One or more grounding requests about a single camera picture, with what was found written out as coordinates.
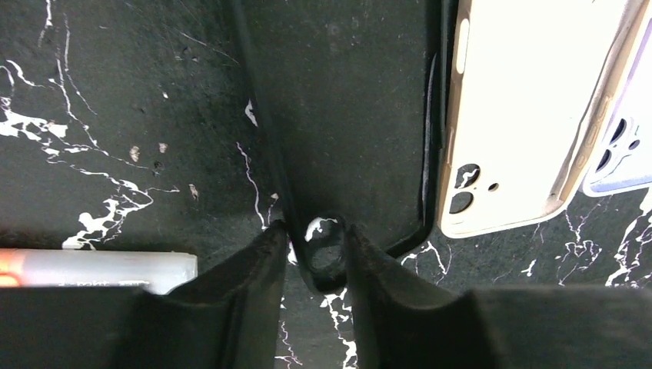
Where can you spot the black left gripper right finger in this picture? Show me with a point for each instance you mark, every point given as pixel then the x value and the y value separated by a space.
pixel 403 321

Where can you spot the black phone case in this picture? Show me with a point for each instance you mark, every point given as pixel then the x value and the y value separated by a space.
pixel 350 97

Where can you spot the white tube on table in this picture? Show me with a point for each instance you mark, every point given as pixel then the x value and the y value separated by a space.
pixel 157 272

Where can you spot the phone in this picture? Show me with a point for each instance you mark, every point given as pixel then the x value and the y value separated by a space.
pixel 532 85

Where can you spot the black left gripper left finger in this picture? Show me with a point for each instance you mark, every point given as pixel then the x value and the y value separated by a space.
pixel 227 317

